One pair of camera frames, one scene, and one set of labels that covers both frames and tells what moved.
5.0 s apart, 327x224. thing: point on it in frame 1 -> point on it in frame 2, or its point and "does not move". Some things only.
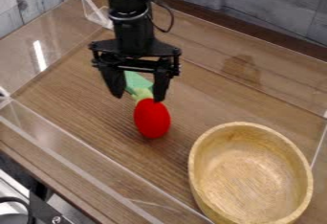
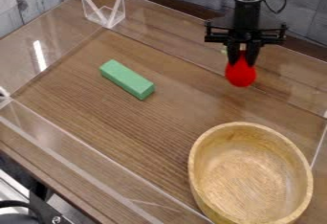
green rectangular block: [133, 81] does not move
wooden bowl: [250, 175] does not move
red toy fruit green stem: [150, 114] -> [240, 74]
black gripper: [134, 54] -> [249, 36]
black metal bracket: [41, 212] does not move
